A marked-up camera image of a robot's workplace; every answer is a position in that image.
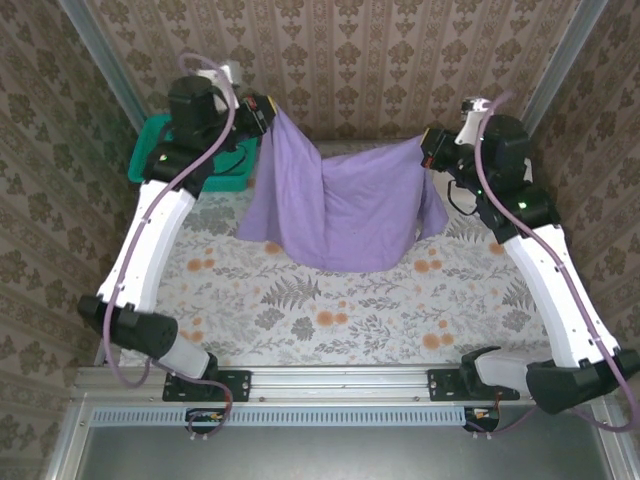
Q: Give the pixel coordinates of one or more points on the purple t-shirt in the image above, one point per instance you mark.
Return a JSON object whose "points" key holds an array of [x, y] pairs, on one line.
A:
{"points": [[340, 215]]}

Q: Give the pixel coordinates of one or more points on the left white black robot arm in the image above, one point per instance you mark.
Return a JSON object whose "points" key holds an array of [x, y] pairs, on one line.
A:
{"points": [[150, 250]]}

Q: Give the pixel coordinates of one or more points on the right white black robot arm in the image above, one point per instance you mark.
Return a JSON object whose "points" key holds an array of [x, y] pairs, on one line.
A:
{"points": [[540, 280]]}

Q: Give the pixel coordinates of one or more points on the teal plastic basket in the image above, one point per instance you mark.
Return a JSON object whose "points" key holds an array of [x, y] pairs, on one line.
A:
{"points": [[142, 160]]}

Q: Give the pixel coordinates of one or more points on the floral tablecloth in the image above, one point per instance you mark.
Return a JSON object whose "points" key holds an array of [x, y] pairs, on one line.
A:
{"points": [[320, 320]]}

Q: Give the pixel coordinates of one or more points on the black controller board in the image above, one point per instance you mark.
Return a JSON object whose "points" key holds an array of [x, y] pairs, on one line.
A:
{"points": [[482, 419], [202, 419]]}

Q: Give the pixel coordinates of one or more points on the grey metal panel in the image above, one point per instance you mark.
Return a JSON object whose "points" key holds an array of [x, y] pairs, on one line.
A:
{"points": [[340, 455]]}

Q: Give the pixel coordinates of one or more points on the aluminium frame post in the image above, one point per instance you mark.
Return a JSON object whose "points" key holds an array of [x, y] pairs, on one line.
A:
{"points": [[103, 60], [563, 60]]}

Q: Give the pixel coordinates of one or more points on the right arm's black base plate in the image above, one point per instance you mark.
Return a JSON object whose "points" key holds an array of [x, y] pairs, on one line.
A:
{"points": [[445, 385]]}

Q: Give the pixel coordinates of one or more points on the long aluminium mounting rail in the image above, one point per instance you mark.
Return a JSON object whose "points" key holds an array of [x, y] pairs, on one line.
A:
{"points": [[340, 385]]}

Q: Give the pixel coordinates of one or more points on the left arm's black base plate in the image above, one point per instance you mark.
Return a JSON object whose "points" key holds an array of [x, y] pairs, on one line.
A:
{"points": [[235, 385]]}

